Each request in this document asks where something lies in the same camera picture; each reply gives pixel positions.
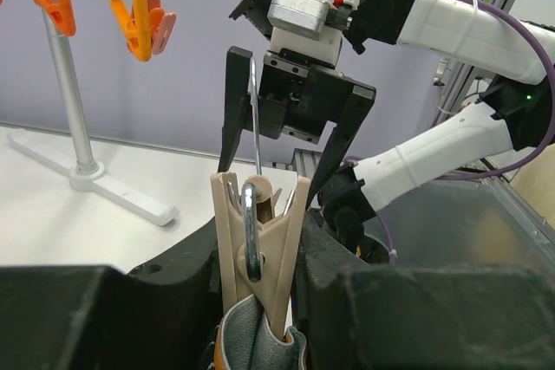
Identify metal clothes rack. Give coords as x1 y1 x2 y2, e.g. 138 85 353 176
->
7 13 180 226

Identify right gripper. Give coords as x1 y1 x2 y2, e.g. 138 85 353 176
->
218 46 376 209

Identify black shorts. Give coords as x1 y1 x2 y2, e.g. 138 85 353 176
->
213 295 307 369

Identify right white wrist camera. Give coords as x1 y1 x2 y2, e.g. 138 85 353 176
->
229 0 361 68

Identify wooden clip hanger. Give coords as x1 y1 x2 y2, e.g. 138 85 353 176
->
208 57 312 332

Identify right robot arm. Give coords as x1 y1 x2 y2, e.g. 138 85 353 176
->
219 0 554 248

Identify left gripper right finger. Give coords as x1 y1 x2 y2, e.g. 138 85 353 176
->
294 214 554 369

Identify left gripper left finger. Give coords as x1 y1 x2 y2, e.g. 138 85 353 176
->
1 222 223 369

